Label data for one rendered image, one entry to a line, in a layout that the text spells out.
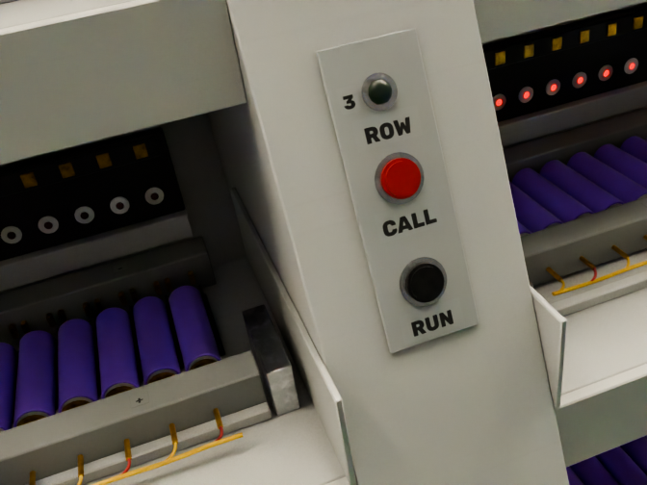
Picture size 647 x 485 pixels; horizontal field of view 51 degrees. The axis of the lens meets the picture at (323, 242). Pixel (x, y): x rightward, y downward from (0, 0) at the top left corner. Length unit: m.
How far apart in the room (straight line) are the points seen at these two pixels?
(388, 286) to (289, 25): 0.11
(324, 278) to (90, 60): 0.12
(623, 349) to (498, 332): 0.08
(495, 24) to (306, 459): 0.20
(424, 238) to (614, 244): 0.16
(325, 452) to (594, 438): 0.13
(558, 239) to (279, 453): 0.18
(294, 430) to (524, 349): 0.11
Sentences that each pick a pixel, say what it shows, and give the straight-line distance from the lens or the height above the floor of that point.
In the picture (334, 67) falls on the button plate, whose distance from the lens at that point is 0.26.
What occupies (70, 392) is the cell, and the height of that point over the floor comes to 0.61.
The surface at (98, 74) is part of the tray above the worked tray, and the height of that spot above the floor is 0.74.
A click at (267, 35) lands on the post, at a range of 0.26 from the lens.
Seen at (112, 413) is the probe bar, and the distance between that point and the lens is 0.33.
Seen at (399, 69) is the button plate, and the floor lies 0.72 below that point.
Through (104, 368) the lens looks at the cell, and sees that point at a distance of 0.36.
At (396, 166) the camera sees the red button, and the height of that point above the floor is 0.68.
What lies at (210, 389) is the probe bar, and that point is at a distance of 0.32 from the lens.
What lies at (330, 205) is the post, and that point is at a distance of 0.26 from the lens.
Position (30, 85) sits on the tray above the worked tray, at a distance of 0.27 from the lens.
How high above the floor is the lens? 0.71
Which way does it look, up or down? 11 degrees down
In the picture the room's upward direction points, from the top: 14 degrees counter-clockwise
